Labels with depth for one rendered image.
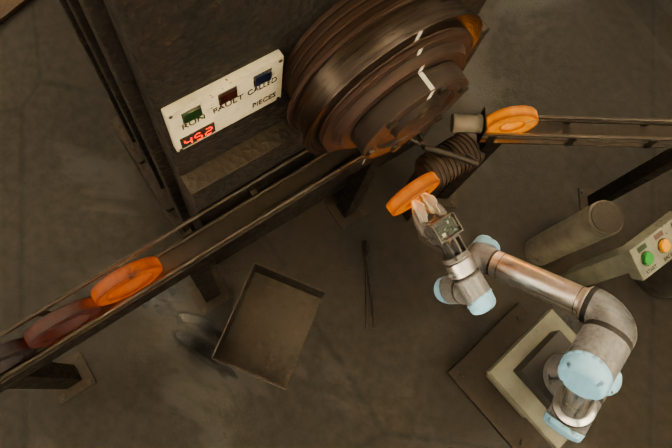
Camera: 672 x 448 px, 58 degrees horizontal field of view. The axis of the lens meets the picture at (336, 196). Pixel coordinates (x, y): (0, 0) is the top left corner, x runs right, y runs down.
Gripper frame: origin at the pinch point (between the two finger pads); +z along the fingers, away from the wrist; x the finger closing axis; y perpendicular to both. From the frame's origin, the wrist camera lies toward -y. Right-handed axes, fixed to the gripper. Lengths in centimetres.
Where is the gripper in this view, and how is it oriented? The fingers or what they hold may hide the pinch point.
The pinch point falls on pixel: (415, 192)
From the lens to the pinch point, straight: 157.8
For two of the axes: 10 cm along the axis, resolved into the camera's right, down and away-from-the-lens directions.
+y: 2.5, -0.7, -9.7
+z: -5.0, -8.6, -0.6
